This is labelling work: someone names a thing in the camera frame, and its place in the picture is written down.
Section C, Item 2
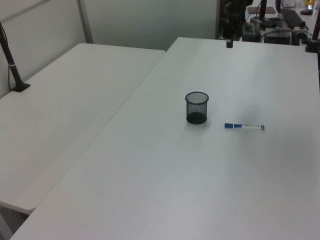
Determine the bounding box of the blue and white marker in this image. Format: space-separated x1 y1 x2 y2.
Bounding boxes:
223 122 266 132

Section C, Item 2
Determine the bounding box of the dark green device box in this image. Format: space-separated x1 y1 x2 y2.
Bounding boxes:
241 22 263 42

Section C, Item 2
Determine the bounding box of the black keyboard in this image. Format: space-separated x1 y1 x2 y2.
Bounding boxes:
281 8 302 29

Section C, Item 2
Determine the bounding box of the grey computer box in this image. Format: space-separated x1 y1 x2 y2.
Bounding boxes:
263 26 293 46

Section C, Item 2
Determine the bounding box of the white table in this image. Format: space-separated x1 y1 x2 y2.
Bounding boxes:
0 42 167 216

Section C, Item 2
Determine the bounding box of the grey partition frame post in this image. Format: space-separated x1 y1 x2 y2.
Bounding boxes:
76 0 94 45

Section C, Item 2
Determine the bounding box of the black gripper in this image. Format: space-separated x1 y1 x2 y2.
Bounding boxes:
224 0 245 49

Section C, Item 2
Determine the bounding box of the black camera stand with tie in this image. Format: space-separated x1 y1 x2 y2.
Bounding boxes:
0 21 31 94

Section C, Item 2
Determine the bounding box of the black mesh pen cup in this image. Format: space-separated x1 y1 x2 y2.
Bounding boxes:
184 91 210 125

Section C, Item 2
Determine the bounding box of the black monitor stand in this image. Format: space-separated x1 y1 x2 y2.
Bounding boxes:
249 0 276 26

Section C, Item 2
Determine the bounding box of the brown desk mat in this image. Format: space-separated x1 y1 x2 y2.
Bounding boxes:
246 6 275 15

